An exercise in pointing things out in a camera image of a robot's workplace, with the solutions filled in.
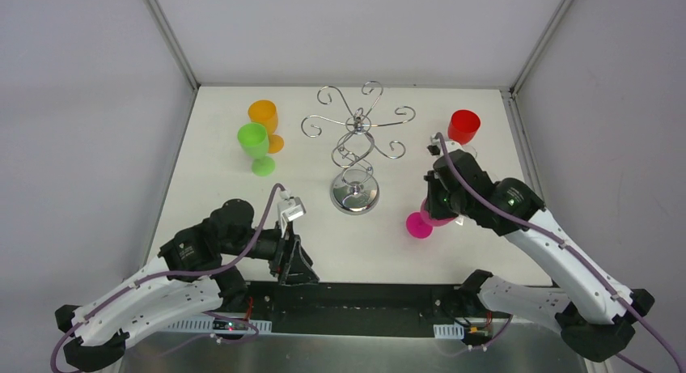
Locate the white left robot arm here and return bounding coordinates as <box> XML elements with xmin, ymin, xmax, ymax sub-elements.
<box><xmin>50</xmin><ymin>197</ymin><xmax>320</xmax><ymax>372</ymax></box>

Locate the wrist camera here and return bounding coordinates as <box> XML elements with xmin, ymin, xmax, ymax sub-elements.
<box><xmin>427</xmin><ymin>133</ymin><xmax>464</xmax><ymax>157</ymax></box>
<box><xmin>277</xmin><ymin>193</ymin><xmax>307</xmax><ymax>238</ymax></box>

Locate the orange wine glass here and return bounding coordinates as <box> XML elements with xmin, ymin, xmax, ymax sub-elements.
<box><xmin>248</xmin><ymin>100</ymin><xmax>285</xmax><ymax>154</ymax></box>

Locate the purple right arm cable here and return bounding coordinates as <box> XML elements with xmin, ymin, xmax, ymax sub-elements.
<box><xmin>434</xmin><ymin>132</ymin><xmax>684</xmax><ymax>373</ymax></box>

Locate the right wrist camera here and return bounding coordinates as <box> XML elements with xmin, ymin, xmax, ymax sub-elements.
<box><xmin>427</xmin><ymin>133</ymin><xmax>464</xmax><ymax>157</ymax></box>

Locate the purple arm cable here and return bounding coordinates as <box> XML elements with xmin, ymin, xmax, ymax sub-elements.
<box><xmin>49</xmin><ymin>183</ymin><xmax>288</xmax><ymax>373</ymax></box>
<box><xmin>434</xmin><ymin>132</ymin><xmax>684</xmax><ymax>373</ymax></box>

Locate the red wine glass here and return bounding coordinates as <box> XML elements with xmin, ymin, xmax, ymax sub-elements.
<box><xmin>447</xmin><ymin>109</ymin><xmax>481</xmax><ymax>145</ymax></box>

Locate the green wine glass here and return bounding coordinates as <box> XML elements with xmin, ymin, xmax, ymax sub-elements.
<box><xmin>237</xmin><ymin>122</ymin><xmax>276</xmax><ymax>176</ymax></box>

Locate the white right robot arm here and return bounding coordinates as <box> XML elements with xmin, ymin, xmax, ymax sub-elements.
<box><xmin>422</xmin><ymin>146</ymin><xmax>654</xmax><ymax>362</ymax></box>

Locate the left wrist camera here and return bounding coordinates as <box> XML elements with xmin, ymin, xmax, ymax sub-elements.
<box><xmin>277</xmin><ymin>193</ymin><xmax>307</xmax><ymax>238</ymax></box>

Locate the pink wine glass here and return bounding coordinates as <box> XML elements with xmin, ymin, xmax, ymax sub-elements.
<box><xmin>405</xmin><ymin>199</ymin><xmax>456</xmax><ymax>239</ymax></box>

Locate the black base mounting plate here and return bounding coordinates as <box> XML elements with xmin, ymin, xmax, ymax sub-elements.
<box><xmin>216</xmin><ymin>282</ymin><xmax>488</xmax><ymax>337</ymax></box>

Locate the chrome wine glass rack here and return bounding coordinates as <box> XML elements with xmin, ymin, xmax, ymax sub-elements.
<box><xmin>300</xmin><ymin>80</ymin><xmax>417</xmax><ymax>216</ymax></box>

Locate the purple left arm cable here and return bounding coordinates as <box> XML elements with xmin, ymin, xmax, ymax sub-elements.
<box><xmin>49</xmin><ymin>183</ymin><xmax>288</xmax><ymax>373</ymax></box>

